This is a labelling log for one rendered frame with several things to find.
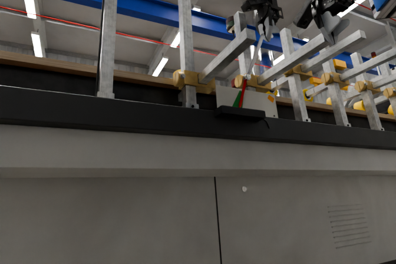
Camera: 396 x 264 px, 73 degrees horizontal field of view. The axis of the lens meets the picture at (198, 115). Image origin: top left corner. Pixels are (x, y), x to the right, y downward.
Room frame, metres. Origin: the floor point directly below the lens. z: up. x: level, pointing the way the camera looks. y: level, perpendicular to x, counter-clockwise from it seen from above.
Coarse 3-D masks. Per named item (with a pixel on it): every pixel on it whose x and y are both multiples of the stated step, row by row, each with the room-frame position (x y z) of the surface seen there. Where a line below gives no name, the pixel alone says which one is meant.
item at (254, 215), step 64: (0, 64) 0.72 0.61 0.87; (384, 128) 1.65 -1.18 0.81; (0, 192) 0.75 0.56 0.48; (64, 192) 0.82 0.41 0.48; (128, 192) 0.91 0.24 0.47; (192, 192) 1.02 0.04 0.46; (256, 192) 1.16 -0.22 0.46; (320, 192) 1.33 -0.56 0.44; (384, 192) 1.57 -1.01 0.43; (0, 256) 0.76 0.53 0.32; (64, 256) 0.83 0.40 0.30; (128, 256) 0.92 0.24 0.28; (192, 256) 1.01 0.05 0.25; (256, 256) 1.14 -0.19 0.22; (320, 256) 1.29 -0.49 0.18; (384, 256) 1.50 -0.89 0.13
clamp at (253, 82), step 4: (236, 76) 0.90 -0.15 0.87; (240, 76) 0.88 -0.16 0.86; (252, 76) 0.90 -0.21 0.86; (256, 76) 0.91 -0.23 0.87; (236, 80) 0.90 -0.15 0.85; (240, 80) 0.88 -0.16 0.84; (252, 80) 0.89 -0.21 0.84; (256, 80) 0.90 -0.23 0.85; (236, 84) 0.91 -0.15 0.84; (240, 84) 0.89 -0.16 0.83; (248, 84) 0.88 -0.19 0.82; (252, 84) 0.89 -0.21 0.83; (256, 84) 0.90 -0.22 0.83; (268, 84) 0.93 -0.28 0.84; (240, 88) 0.92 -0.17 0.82; (256, 88) 0.92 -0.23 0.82; (260, 88) 0.92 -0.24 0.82; (264, 88) 0.92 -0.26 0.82; (268, 88) 0.93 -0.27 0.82; (260, 92) 0.96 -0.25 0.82; (264, 92) 0.96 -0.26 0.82
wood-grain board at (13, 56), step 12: (0, 60) 0.71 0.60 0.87; (12, 60) 0.71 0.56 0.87; (24, 60) 0.72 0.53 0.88; (36, 60) 0.74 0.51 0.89; (48, 60) 0.75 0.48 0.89; (60, 60) 0.77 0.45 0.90; (72, 72) 0.81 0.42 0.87; (84, 72) 0.81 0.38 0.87; (96, 72) 0.82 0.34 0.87; (120, 72) 0.86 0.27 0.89; (132, 72) 0.88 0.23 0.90; (144, 84) 0.93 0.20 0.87; (156, 84) 0.94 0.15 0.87; (168, 84) 0.95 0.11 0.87; (276, 96) 1.20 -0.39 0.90; (312, 108) 1.35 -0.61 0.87; (324, 108) 1.36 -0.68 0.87; (348, 108) 1.45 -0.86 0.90
